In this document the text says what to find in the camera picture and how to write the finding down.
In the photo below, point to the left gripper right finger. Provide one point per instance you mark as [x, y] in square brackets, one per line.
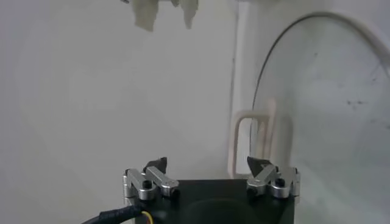
[262, 179]

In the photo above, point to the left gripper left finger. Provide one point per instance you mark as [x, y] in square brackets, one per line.
[158, 178]

